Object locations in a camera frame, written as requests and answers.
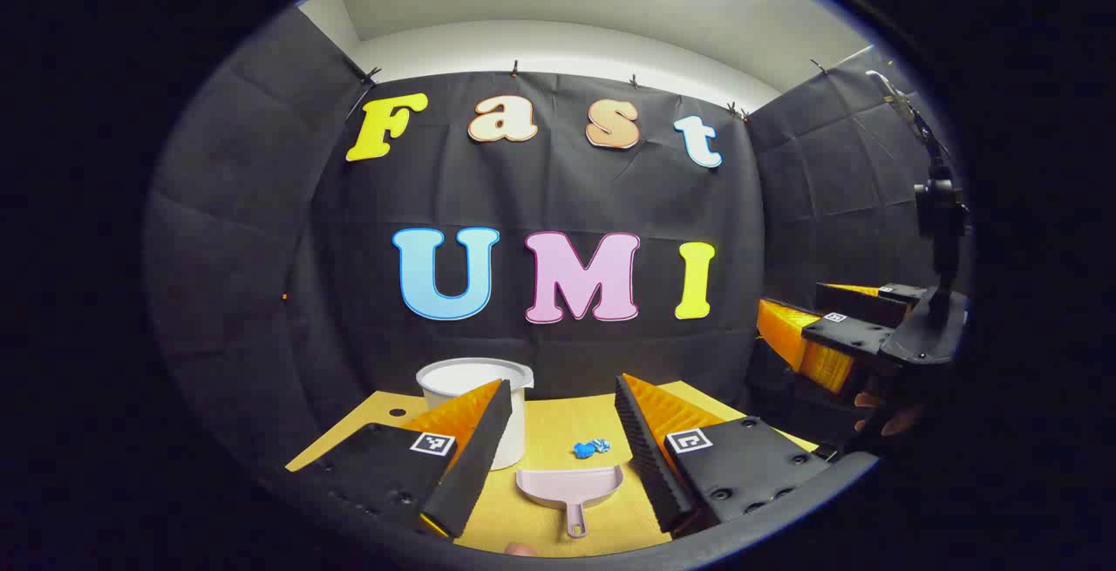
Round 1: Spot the pink dustpan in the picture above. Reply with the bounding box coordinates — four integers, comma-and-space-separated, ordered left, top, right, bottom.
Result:
516, 465, 625, 540

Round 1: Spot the white garbage bin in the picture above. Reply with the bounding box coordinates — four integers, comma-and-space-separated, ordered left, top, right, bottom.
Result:
416, 357, 534, 472

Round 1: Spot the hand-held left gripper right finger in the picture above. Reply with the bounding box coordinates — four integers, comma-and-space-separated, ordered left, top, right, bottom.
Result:
615, 372, 834, 539

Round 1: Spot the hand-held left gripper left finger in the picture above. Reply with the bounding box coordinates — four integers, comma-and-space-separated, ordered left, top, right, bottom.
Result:
314, 378, 514, 541

